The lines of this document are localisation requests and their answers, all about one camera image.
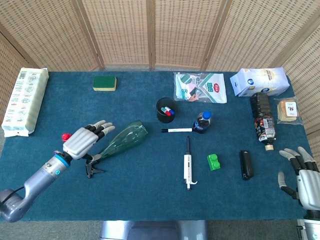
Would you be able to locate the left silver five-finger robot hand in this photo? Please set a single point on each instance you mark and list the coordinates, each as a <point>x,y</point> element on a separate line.
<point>80,142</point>

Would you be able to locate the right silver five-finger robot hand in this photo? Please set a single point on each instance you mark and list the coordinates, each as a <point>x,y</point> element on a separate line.
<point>311,185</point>

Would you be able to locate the green transparent spray bottle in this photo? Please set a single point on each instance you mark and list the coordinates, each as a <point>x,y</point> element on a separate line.
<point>125,140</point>

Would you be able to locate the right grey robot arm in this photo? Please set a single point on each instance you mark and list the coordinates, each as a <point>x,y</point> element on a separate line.
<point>312,227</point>

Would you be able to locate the large dark drink bottle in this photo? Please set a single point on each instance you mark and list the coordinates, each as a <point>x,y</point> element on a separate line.
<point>262,112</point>

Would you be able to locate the small cola bottle blue cap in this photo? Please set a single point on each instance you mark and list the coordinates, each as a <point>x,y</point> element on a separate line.
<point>201,123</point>

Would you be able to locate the red toy building block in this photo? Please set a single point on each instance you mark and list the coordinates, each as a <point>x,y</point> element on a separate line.
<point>65,136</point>

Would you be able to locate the green and yellow sponge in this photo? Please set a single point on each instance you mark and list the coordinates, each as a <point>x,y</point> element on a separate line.
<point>104,82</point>

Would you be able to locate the black oblong case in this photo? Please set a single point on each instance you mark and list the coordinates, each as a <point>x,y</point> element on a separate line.
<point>246,165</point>

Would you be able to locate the long white printed package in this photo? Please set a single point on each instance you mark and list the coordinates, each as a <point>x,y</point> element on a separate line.
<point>23,102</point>

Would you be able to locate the blue carpet table mat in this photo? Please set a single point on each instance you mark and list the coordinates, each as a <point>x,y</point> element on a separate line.
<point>125,200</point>

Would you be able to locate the wrapped sandwich cracker packet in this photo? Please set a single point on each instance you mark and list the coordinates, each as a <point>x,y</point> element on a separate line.
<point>287,111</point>

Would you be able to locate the black mesh pen holder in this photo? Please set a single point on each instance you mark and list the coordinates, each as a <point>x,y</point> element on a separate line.
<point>162,117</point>

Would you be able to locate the red-capped marker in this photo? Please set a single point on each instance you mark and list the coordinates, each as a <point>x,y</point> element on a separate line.
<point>168,114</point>

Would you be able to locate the blue-capped marker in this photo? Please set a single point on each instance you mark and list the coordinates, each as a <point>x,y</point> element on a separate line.
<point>172,112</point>

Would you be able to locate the white marker with black cap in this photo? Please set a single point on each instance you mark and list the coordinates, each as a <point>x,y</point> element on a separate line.
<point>178,130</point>

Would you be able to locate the green toy building block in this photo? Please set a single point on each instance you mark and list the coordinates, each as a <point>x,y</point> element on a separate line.
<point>213,163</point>

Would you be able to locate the white lab pipette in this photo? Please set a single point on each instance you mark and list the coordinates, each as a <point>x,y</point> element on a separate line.
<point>188,165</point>

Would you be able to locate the white and blue paper bag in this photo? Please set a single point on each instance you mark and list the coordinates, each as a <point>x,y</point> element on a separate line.
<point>260,81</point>

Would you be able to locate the silver robot torso base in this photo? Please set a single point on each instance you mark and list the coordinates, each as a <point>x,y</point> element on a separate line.
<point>155,231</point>

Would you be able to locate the bamboo folding screen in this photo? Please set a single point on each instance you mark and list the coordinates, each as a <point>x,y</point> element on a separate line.
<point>125,30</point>

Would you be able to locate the packaged cleaning cloth bag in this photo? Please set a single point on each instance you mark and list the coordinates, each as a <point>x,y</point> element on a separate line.
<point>202,87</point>

